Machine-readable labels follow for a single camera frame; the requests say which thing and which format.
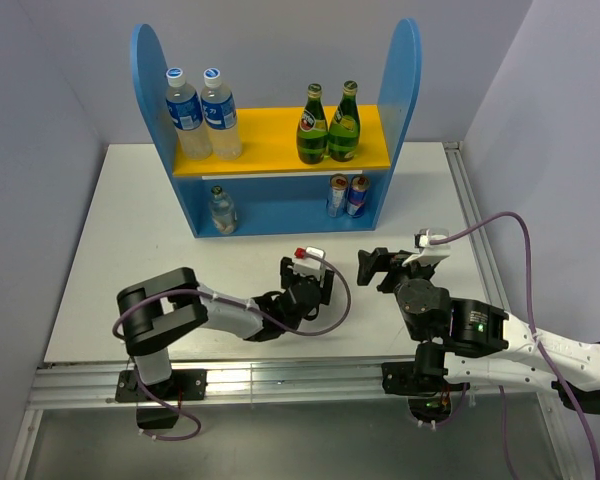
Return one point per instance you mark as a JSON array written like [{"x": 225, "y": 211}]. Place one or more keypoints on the aluminium side rail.
[{"x": 485, "y": 259}]

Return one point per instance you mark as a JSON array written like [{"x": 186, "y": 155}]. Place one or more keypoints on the blue silver Red Bull can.
[{"x": 356, "y": 196}]

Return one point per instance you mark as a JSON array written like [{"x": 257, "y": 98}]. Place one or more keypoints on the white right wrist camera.
[{"x": 431, "y": 248}]

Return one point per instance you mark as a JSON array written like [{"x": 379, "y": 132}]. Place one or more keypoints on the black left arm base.
[{"x": 160, "y": 406}]

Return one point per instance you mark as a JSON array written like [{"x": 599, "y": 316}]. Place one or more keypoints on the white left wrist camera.
[{"x": 308, "y": 261}]

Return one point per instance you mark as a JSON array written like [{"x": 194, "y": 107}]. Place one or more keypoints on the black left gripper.
[{"x": 287, "y": 273}]

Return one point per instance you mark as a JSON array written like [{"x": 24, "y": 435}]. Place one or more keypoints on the aluminium front rail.
[{"x": 84, "y": 386}]

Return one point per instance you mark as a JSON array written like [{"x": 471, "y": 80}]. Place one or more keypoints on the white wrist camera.
[
  {"x": 308, "y": 261},
  {"x": 431, "y": 248}
]

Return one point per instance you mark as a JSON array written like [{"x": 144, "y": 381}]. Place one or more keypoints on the plastic water bottle blue label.
[{"x": 220, "y": 115}]

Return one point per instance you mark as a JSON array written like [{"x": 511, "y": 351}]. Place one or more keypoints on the blue and yellow shelf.
[{"x": 274, "y": 191}]

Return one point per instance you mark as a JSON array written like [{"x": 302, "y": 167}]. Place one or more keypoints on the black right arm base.
[{"x": 432, "y": 402}]

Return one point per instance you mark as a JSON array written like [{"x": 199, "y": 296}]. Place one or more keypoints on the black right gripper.
[{"x": 381, "y": 260}]

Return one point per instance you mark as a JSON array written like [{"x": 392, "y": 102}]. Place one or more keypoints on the silver blue energy drink can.
[{"x": 336, "y": 198}]

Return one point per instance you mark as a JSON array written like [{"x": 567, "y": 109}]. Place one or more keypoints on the clear Chang glass bottle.
[{"x": 223, "y": 211}]

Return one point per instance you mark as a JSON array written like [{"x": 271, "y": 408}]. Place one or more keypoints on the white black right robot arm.
[{"x": 465, "y": 342}]

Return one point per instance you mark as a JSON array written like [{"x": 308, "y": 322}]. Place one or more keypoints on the green glass bottle red label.
[{"x": 312, "y": 131}]

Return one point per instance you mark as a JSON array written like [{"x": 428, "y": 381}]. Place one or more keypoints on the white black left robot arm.
[{"x": 159, "y": 311}]

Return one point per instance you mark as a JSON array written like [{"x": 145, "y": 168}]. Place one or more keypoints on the green Perrier glass bottle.
[{"x": 344, "y": 130}]

